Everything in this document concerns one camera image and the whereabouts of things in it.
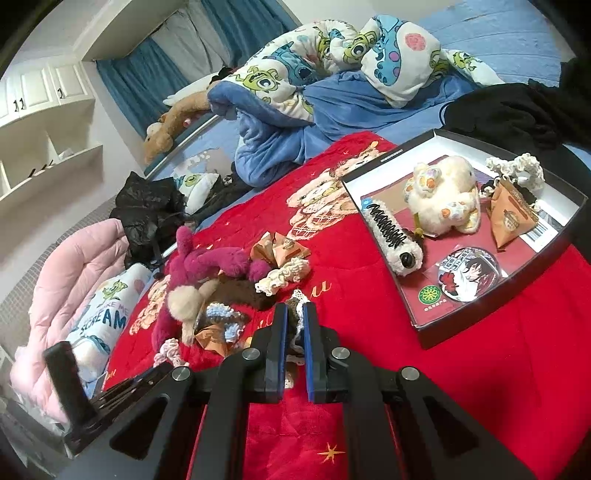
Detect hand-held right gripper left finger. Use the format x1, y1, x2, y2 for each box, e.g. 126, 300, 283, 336
110, 302, 289, 480

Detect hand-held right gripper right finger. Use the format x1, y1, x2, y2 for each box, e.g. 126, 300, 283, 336
305, 302, 536, 480

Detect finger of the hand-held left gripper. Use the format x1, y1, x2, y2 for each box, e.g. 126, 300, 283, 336
95, 363, 178, 407

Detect brown lace-trimmed scrunchie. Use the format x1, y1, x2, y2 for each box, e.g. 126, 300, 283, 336
283, 290, 315, 391

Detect round printed badge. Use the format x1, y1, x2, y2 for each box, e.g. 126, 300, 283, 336
436, 247, 502, 296

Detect black shallow cardboard box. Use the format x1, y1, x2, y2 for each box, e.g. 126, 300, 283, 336
341, 128, 589, 350

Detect cream plush toy floral clothes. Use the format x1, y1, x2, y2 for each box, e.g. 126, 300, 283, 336
404, 156, 482, 237

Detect orange snack packet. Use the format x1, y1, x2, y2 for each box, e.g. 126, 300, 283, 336
488, 178, 540, 253
272, 233, 310, 261
194, 323, 238, 357
250, 231, 284, 266

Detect cream lace scrunchie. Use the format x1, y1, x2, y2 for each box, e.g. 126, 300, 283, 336
486, 154, 546, 191
255, 257, 311, 295

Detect pink lace scrunchie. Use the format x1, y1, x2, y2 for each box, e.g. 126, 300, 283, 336
154, 338, 182, 366

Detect light blue scrunchie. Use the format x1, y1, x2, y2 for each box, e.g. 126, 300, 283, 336
203, 304, 245, 343

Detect brown fuzzy hair clip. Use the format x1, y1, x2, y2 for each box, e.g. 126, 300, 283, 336
216, 277, 274, 315

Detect white cartoon print pillow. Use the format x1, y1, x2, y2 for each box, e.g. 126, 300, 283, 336
65, 263, 153, 384

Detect beige plush toy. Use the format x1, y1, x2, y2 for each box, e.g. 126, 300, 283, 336
166, 278, 218, 346

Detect red bear-print blanket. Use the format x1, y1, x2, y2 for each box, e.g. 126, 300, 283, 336
104, 130, 591, 480

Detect pink plush toy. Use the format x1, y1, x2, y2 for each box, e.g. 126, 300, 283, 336
151, 226, 269, 354

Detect pink quilt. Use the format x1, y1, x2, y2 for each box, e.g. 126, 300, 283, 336
9, 219, 132, 423

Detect dark clothes pile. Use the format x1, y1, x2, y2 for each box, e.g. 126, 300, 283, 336
191, 173, 252, 222

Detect black plastic bag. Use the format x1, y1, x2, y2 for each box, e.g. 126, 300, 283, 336
110, 172, 188, 273

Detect small cartoon print pillow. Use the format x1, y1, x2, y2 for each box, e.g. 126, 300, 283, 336
173, 173, 220, 215

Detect blue bed sheet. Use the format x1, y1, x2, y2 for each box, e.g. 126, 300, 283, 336
143, 69, 591, 185

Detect brown plush bear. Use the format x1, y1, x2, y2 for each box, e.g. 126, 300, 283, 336
142, 90, 215, 164

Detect blue fleece blanket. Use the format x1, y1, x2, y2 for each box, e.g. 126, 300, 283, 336
302, 71, 476, 139

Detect white plush toy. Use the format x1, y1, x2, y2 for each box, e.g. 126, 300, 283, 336
164, 74, 222, 104

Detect cartoon monster print quilt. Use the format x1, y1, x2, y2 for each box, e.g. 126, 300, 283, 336
207, 14, 506, 185

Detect blue curtain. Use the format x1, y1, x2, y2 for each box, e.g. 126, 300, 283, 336
201, 0, 298, 70
96, 39, 178, 139

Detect black garment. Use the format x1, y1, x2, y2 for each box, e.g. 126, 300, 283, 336
441, 58, 591, 151

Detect grey curtain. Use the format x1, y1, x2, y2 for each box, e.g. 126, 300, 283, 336
152, 4, 241, 75

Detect white wall shelf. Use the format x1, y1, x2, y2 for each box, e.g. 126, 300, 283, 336
0, 99, 105, 217

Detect grey bed rail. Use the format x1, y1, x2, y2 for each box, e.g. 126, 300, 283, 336
143, 113, 220, 181

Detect white wall cabinet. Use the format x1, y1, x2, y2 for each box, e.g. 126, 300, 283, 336
0, 60, 95, 125

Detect blue foam wall panel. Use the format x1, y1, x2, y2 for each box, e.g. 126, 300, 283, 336
418, 0, 578, 86

